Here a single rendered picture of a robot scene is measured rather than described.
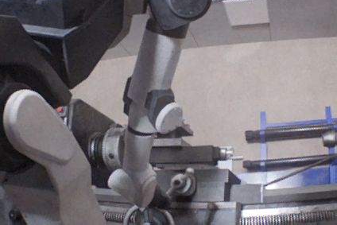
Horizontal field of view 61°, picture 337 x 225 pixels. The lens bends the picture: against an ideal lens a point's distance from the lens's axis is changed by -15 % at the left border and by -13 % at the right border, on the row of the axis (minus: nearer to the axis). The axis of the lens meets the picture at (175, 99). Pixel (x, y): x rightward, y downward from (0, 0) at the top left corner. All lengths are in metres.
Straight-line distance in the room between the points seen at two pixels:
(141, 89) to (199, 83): 4.44
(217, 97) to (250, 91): 0.52
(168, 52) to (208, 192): 0.67
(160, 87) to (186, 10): 0.18
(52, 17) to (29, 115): 0.15
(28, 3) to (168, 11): 0.27
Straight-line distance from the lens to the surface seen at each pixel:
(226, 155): 1.35
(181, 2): 0.62
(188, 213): 1.23
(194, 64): 5.31
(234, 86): 5.01
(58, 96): 0.52
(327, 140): 1.61
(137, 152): 0.80
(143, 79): 0.70
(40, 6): 0.49
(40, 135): 0.45
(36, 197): 0.54
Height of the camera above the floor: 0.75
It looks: 20 degrees up
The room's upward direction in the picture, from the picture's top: 2 degrees clockwise
